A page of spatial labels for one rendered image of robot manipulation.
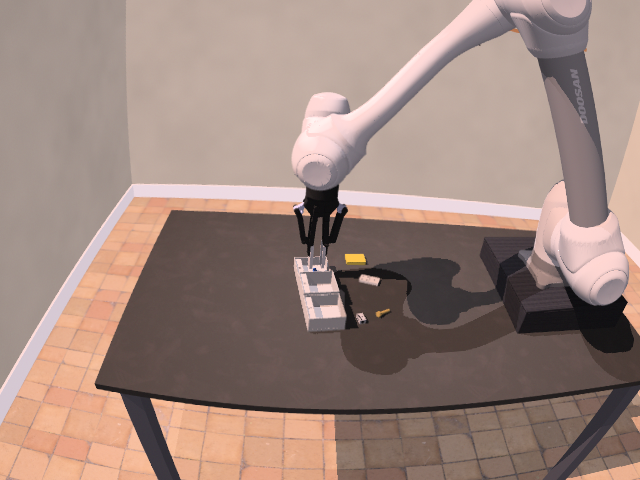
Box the white three-compartment bin rack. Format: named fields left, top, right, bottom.
left=294, top=257, right=346, bottom=332

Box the white domino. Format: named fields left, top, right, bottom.
left=359, top=275, right=380, bottom=286

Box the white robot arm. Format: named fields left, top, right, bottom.
left=292, top=0, right=629, bottom=306

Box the yellow block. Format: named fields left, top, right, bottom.
left=345, top=254, right=366, bottom=265

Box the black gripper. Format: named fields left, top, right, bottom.
left=293, top=185, right=348, bottom=269

